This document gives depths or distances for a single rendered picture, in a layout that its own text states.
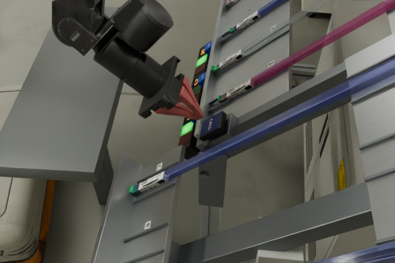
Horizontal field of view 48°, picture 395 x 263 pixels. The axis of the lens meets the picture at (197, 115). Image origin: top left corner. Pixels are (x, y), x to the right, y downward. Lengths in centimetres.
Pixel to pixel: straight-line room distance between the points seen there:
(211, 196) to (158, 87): 28
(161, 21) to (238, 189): 108
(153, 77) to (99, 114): 40
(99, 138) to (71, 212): 66
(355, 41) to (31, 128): 85
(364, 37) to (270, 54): 49
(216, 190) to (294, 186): 84
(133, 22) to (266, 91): 28
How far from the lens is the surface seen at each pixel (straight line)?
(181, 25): 232
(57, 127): 107
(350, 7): 142
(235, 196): 163
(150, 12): 64
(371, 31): 134
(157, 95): 70
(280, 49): 86
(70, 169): 99
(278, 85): 79
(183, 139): 93
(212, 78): 95
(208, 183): 85
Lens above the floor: 138
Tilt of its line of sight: 48 degrees down
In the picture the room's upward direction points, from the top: straight up
